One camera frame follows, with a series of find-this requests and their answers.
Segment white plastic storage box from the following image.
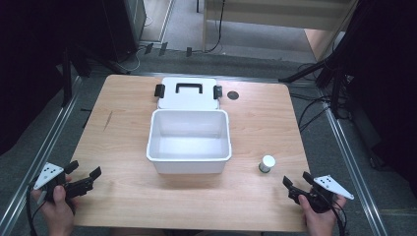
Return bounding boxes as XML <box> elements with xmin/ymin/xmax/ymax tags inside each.
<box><xmin>146</xmin><ymin>108</ymin><xmax>233</xmax><ymax>175</ymax></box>

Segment light wooden furniture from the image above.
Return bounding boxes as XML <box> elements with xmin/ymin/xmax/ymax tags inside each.
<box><xmin>201</xmin><ymin>0</ymin><xmax>360</xmax><ymax>63</ymax></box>

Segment black hanging cable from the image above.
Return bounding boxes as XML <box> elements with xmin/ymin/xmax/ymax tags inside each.
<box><xmin>196</xmin><ymin>0</ymin><xmax>227</xmax><ymax>54</ymax></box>

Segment white floor cable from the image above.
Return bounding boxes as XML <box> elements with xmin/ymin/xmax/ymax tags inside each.
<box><xmin>114</xmin><ymin>14</ymin><xmax>155</xmax><ymax>75</ymax></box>

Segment metal floor rail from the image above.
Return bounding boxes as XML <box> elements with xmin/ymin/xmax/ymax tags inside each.
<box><xmin>323</xmin><ymin>97</ymin><xmax>390</xmax><ymax>236</ymax></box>
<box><xmin>0</xmin><ymin>74</ymin><xmax>84</xmax><ymax>236</ymax></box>

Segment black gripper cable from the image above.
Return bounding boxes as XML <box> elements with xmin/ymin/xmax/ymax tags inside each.
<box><xmin>323</xmin><ymin>190</ymin><xmax>349</xmax><ymax>236</ymax></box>
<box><xmin>25</xmin><ymin>183</ymin><xmax>42</xmax><ymax>236</ymax></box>

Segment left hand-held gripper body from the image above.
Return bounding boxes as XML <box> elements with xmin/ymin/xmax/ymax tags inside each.
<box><xmin>32</xmin><ymin>161</ymin><xmax>96</xmax><ymax>205</ymax></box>

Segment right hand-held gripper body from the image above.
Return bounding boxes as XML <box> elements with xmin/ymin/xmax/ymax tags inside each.
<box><xmin>287</xmin><ymin>174</ymin><xmax>355</xmax><ymax>214</ymax></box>

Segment dark curtain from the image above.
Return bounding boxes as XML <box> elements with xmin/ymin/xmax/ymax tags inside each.
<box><xmin>0</xmin><ymin>0</ymin><xmax>132</xmax><ymax>156</ymax></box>
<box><xmin>323</xmin><ymin>0</ymin><xmax>417</xmax><ymax>198</ymax></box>

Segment dark cabinet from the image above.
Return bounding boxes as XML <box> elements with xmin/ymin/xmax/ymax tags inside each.
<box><xmin>97</xmin><ymin>0</ymin><xmax>148</xmax><ymax>64</ymax></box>

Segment small white capped bottle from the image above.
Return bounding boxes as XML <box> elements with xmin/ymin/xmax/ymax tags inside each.
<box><xmin>258</xmin><ymin>154</ymin><xmax>277</xmax><ymax>174</ymax></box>

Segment black floor cables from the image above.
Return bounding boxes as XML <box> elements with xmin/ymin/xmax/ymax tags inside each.
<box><xmin>288</xmin><ymin>62</ymin><xmax>352</xmax><ymax>134</ymax></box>

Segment black metal stand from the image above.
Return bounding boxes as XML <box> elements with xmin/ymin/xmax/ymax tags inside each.
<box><xmin>60</xmin><ymin>47</ymin><xmax>74</xmax><ymax>108</ymax></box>
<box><xmin>277</xmin><ymin>48</ymin><xmax>352</xmax><ymax>120</ymax></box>

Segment person's right hand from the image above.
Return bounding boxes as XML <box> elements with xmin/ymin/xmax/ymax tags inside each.
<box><xmin>297</xmin><ymin>193</ymin><xmax>347</xmax><ymax>236</ymax></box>

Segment white box lid black handle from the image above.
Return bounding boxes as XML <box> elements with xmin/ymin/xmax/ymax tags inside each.
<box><xmin>153</xmin><ymin>77</ymin><xmax>224</xmax><ymax>111</ymax></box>

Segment person's left hand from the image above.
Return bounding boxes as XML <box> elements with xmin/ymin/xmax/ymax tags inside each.
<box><xmin>30</xmin><ymin>176</ymin><xmax>80</xmax><ymax>236</ymax></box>

